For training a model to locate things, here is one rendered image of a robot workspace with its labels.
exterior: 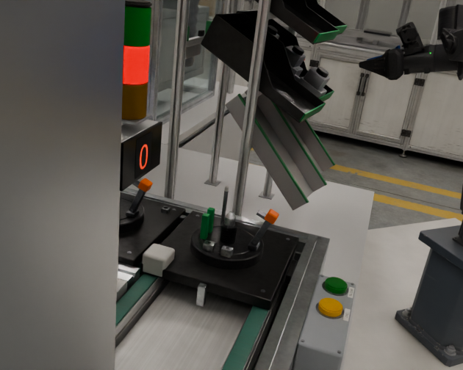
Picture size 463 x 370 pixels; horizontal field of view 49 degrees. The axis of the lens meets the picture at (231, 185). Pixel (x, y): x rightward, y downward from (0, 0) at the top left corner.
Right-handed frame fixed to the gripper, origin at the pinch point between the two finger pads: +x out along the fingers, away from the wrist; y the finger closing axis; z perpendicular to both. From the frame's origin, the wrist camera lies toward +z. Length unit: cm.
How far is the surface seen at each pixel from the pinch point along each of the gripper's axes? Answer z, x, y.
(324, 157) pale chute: -24.4, 16.1, -6.1
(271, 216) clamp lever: -22.1, 9.7, 42.2
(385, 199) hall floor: -122, 54, -243
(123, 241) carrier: -25, 36, 53
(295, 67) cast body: 0.2, 19.6, 0.8
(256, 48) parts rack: 6.5, 18.4, 24.0
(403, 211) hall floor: -125, 40, -232
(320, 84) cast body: -3.9, 12.4, 4.5
